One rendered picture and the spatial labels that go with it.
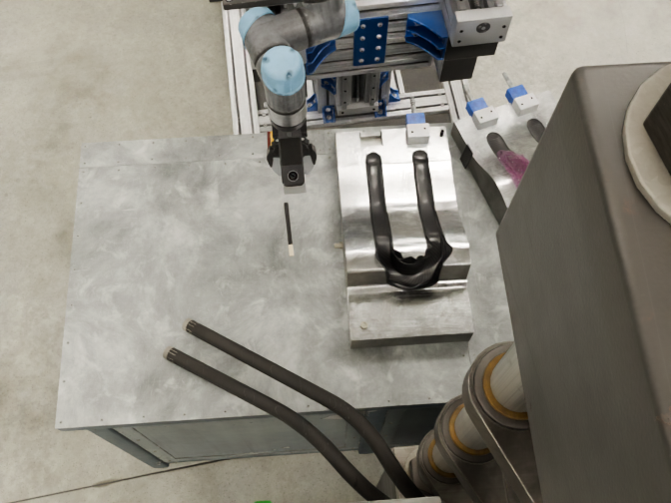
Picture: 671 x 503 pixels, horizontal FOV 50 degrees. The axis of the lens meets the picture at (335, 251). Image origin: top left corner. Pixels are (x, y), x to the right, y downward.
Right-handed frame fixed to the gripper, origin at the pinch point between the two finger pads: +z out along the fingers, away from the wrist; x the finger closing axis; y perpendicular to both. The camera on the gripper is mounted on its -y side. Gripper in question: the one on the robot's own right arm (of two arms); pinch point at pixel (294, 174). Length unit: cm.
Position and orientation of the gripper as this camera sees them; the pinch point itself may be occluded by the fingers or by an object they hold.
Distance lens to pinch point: 156.5
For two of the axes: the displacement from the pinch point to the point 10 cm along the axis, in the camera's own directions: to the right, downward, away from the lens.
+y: -0.7, -9.1, 4.1
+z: 0.0, 4.1, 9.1
